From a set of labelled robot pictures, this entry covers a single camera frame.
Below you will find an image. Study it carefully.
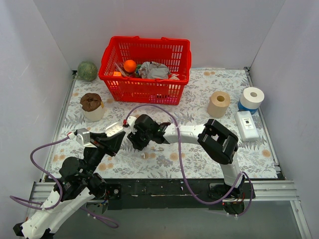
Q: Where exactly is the white rectangular box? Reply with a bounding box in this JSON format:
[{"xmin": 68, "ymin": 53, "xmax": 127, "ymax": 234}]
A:
[{"xmin": 235, "ymin": 111, "xmax": 260, "ymax": 142}]

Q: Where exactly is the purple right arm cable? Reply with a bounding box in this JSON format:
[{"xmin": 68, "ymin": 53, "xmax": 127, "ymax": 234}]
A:
[{"xmin": 126, "ymin": 104, "xmax": 255, "ymax": 216}]

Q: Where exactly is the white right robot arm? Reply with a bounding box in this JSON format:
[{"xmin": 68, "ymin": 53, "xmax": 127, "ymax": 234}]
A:
[{"xmin": 124, "ymin": 115, "xmax": 244, "ymax": 198}]

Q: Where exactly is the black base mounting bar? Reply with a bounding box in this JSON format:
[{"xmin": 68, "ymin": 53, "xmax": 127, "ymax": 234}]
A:
[{"xmin": 84, "ymin": 178, "xmax": 250, "ymax": 210}]

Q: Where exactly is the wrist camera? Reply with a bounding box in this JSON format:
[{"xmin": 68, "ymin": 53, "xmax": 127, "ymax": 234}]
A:
[
  {"xmin": 67, "ymin": 128, "xmax": 91, "ymax": 146},
  {"xmin": 123, "ymin": 116, "xmax": 137, "ymax": 134}
]

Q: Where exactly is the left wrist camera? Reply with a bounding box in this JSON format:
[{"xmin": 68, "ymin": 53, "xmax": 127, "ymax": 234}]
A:
[{"xmin": 67, "ymin": 128, "xmax": 91, "ymax": 146}]

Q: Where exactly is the orange fruit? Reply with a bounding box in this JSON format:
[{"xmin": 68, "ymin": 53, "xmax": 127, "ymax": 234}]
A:
[{"xmin": 123, "ymin": 60, "xmax": 137, "ymax": 73}]

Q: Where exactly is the brown topped paper roll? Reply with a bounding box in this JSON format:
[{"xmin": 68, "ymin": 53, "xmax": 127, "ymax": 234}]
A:
[{"xmin": 80, "ymin": 93, "xmax": 105, "ymax": 121}]

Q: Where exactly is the floral patterned table mat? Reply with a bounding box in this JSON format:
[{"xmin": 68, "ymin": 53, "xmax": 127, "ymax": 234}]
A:
[{"xmin": 59, "ymin": 69, "xmax": 277, "ymax": 179}]

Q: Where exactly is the red plastic shopping basket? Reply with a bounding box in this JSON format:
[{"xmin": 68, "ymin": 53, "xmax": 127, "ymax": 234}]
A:
[{"xmin": 98, "ymin": 36, "xmax": 191, "ymax": 105}]

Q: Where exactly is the crumpled silver foil bag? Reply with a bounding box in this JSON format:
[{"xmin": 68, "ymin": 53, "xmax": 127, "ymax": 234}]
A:
[{"xmin": 138, "ymin": 61, "xmax": 171, "ymax": 79}]

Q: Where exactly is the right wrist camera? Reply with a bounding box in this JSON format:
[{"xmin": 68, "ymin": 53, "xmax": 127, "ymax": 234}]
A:
[{"xmin": 123, "ymin": 116, "xmax": 137, "ymax": 134}]

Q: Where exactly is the green textured ball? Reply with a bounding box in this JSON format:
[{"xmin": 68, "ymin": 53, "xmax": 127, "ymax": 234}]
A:
[{"xmin": 77, "ymin": 61, "xmax": 98, "ymax": 81}]

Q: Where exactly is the blue tape roll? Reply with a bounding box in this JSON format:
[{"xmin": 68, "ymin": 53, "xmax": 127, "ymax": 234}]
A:
[{"xmin": 237, "ymin": 101, "xmax": 258, "ymax": 115}]

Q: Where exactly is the beige paper roll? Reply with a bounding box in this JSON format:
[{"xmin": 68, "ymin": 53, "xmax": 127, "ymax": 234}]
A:
[{"xmin": 207, "ymin": 91, "xmax": 230, "ymax": 118}]

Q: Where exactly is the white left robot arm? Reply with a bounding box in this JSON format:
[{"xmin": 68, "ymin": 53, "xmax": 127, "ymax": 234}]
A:
[{"xmin": 11, "ymin": 128, "xmax": 125, "ymax": 239}]

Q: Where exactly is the white toilet paper roll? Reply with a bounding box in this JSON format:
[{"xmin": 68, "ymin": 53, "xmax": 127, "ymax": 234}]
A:
[{"xmin": 240, "ymin": 87, "xmax": 265, "ymax": 110}]

